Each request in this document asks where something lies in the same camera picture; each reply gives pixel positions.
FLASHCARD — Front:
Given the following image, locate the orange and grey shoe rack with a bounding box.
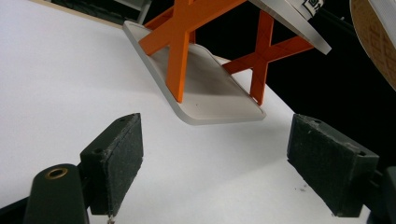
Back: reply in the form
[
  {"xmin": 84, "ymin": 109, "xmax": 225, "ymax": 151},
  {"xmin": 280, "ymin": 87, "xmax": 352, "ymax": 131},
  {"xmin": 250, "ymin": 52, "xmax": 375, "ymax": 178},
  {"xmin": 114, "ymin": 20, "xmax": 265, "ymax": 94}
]
[{"xmin": 121, "ymin": 0, "xmax": 316, "ymax": 126}]

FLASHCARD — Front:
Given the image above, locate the white sneaker with brown sole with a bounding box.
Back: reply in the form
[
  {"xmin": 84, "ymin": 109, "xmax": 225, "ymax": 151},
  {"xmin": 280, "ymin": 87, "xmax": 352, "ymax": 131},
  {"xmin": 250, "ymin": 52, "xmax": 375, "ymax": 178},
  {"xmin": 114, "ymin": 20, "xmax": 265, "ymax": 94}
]
[{"xmin": 348, "ymin": 0, "xmax": 396, "ymax": 92}]

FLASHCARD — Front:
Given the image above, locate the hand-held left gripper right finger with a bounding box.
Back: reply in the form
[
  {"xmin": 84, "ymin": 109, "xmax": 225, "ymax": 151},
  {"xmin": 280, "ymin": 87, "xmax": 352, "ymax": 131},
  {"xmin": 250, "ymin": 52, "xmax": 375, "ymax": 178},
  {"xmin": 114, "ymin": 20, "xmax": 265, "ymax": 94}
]
[{"xmin": 286, "ymin": 113, "xmax": 381, "ymax": 218}]

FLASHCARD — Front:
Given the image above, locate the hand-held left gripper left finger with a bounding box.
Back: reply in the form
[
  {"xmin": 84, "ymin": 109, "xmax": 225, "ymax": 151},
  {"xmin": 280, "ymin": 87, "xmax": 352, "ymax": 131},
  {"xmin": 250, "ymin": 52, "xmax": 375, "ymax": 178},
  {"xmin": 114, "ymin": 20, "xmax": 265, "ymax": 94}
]
[{"xmin": 78, "ymin": 112, "xmax": 145, "ymax": 218}]

